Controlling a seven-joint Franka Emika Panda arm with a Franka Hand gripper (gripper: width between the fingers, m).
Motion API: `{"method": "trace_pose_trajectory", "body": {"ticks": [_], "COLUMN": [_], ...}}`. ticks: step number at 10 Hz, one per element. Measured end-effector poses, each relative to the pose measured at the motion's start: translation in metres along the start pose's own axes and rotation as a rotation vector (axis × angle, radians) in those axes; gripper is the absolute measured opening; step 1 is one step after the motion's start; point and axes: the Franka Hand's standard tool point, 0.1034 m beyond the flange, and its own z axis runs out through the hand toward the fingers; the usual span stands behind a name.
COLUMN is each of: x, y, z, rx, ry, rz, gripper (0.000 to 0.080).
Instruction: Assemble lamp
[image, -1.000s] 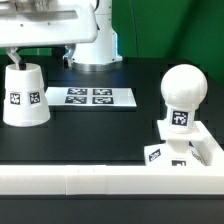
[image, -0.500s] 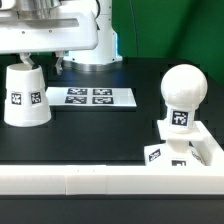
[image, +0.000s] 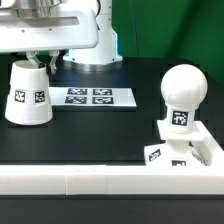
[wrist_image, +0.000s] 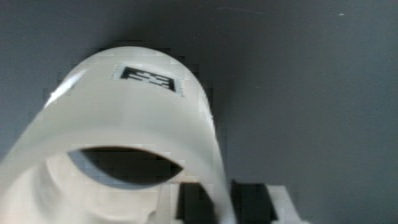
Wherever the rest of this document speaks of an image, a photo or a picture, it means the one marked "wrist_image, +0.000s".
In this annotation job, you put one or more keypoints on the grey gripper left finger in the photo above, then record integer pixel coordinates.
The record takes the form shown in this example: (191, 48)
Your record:
(186, 206)

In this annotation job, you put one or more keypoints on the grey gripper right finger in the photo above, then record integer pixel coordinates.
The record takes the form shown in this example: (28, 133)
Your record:
(264, 204)

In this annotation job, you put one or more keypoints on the white lamp shade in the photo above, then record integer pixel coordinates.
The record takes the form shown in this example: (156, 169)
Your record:
(120, 138)

